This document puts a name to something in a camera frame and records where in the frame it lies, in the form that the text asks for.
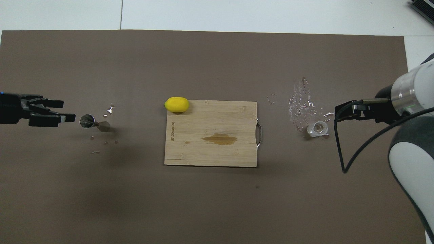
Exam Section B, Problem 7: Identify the brown table mat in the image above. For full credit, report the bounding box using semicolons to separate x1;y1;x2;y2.
0;30;426;244

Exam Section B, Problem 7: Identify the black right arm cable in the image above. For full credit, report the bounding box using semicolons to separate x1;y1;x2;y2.
334;102;434;174

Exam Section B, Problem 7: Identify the grey ribbed device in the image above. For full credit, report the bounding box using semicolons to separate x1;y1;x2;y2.
409;0;434;25

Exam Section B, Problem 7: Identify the wooden cutting board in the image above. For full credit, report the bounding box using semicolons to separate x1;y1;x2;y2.
164;100;262;168

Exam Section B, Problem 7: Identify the yellow lemon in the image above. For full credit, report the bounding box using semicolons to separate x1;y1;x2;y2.
164;97;190;113

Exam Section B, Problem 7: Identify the small clear glass cup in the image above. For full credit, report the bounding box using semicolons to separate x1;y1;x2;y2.
307;121;329;137

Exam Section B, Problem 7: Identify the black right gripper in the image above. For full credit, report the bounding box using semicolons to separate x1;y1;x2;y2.
335;85;400;124

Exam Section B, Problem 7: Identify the steel double jigger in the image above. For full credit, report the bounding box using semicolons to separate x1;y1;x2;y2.
79;114;111;133

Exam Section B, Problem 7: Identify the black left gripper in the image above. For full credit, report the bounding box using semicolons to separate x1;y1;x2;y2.
0;93;76;127

